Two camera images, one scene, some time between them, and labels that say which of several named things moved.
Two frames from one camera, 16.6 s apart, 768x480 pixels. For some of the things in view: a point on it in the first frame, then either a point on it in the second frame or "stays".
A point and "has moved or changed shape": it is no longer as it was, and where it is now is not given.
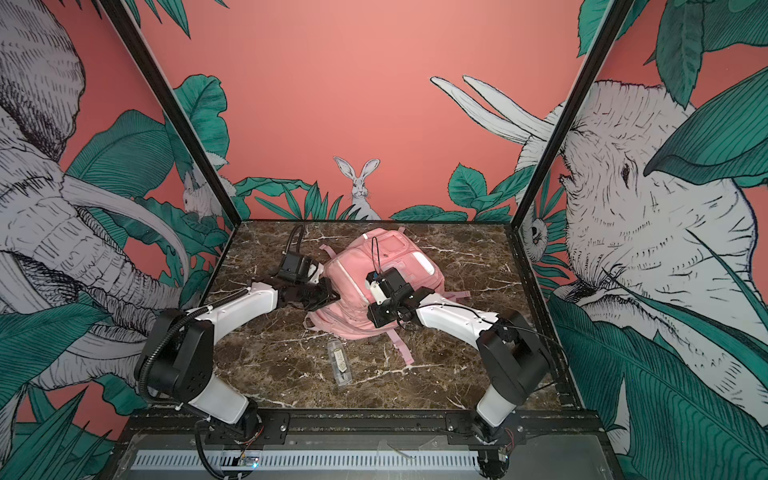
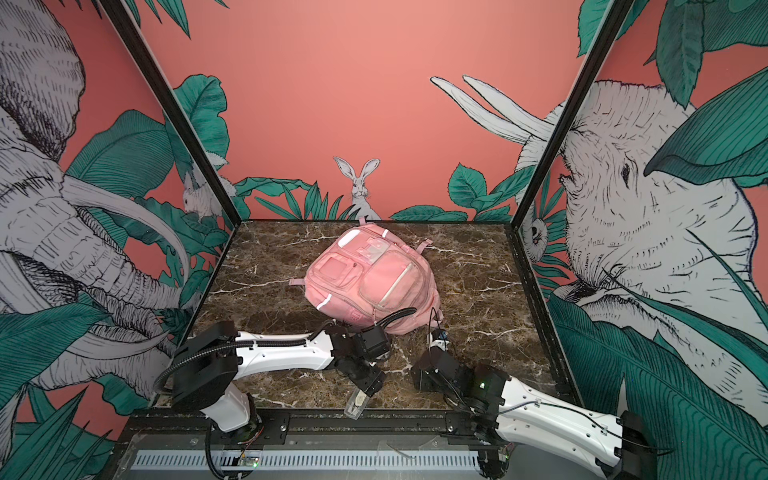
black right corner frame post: [613, 19] stays
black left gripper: [327, 295] → [376, 384]
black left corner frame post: [175, 110] stays
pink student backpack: [347, 269] has moved or changed shape
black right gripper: [377, 318] → [422, 380]
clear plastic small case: [340, 362] has moved or changed shape
